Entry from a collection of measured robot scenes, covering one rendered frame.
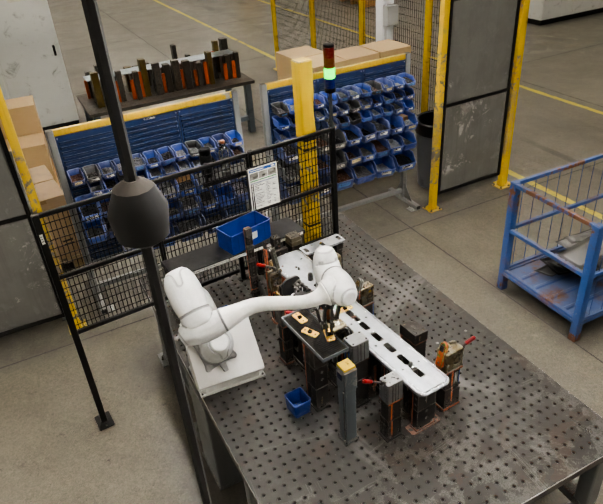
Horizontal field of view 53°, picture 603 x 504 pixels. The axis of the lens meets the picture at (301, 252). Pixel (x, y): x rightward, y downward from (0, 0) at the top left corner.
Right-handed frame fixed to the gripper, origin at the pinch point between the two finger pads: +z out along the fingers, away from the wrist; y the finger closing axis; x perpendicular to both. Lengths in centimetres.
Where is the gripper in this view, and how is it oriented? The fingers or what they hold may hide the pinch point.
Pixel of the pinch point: (328, 327)
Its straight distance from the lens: 272.2
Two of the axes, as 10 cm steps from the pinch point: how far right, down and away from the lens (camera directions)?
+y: 9.8, -1.6, 1.3
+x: -2.0, -5.1, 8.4
